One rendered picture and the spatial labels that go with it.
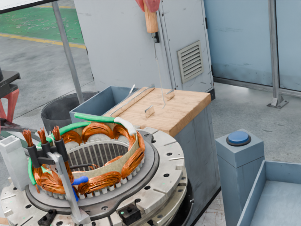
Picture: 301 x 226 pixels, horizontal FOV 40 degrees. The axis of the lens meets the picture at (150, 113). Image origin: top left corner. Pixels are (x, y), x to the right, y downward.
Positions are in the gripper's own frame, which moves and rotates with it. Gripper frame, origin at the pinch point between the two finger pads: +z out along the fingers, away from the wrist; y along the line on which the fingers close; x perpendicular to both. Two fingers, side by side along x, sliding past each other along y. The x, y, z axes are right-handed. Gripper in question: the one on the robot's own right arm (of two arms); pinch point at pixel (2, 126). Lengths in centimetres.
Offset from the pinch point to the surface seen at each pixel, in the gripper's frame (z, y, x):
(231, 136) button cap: 10.1, -22.6, 37.1
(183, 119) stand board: 9.2, -25.6, 25.6
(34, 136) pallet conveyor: 42, -54, -52
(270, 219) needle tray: 11, -3, 49
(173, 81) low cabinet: 87, -207, -64
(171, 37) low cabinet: 55, -212, -64
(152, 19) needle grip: -18.1, -8.5, 30.1
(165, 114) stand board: 9.0, -26.6, 20.8
